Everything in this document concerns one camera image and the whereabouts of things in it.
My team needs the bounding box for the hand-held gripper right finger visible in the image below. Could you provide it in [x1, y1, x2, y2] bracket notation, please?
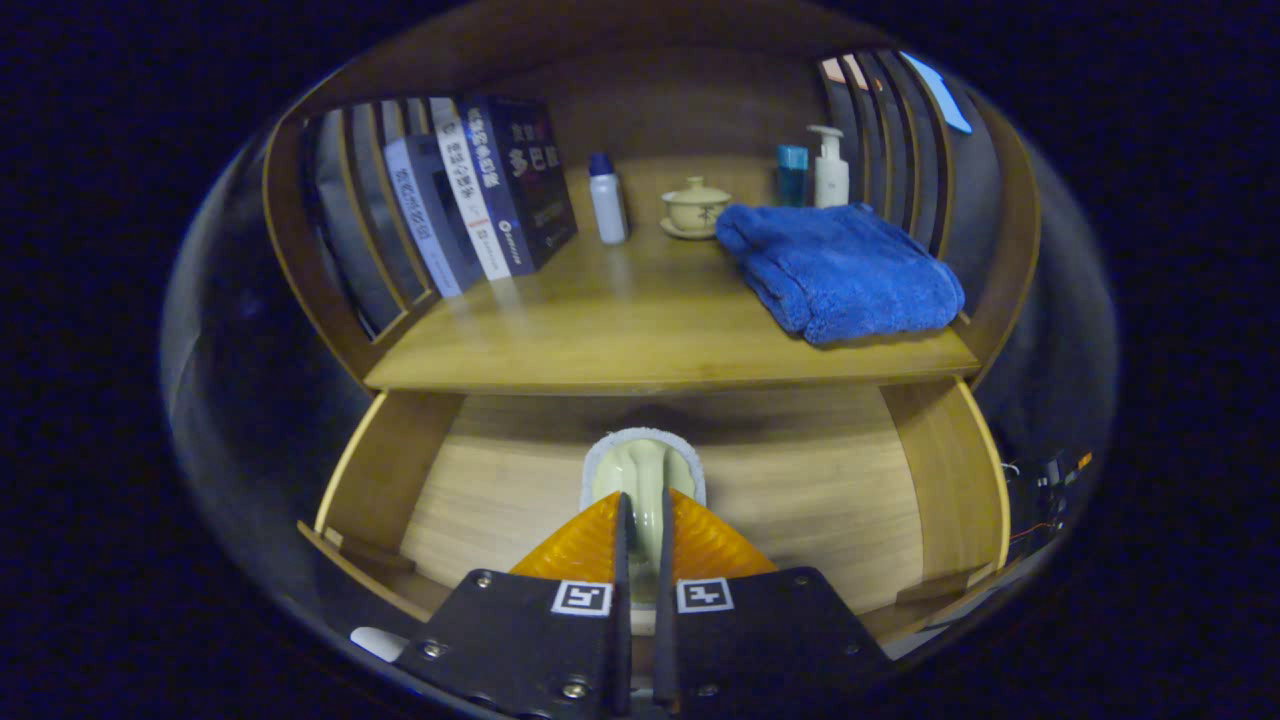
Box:
[655, 488, 893, 716]

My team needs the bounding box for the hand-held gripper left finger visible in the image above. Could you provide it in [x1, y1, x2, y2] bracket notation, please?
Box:
[395, 490, 633, 720]

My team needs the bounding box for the pale green scrub brush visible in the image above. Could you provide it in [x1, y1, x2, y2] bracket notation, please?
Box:
[580, 427, 708, 606]

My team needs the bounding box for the wooden drawer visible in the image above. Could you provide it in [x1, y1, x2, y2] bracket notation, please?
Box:
[298, 380, 1011, 651]

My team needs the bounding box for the wooden countertop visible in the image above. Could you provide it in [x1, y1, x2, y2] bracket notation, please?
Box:
[362, 155, 983, 396]

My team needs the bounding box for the wooden cabinet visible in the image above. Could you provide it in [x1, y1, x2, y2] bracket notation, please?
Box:
[262, 0, 1041, 396]

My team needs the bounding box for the blue folded towel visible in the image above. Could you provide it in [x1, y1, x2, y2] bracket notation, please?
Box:
[715, 203, 967, 346]

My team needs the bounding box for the orange black device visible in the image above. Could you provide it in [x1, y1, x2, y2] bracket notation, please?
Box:
[1035, 450, 1096, 521]

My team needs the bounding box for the white bottle blue cap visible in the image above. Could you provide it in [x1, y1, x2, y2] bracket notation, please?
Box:
[588, 152, 630, 246]

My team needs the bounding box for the beige lidded teacup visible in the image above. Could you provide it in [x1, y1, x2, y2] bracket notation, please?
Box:
[660, 176, 733, 241]

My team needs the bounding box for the white spine book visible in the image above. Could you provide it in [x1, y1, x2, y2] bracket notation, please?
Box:
[430, 97, 536, 282]

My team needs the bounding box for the pale blue book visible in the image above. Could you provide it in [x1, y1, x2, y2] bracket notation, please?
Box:
[383, 135, 488, 299]

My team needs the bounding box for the dark blue book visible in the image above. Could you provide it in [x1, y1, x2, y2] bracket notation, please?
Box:
[462, 95, 579, 276]

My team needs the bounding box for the teal bottle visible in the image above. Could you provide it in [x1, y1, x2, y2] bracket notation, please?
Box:
[777, 145, 810, 208]

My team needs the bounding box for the white pump bottle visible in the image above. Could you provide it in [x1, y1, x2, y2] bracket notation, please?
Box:
[807, 125, 851, 209]

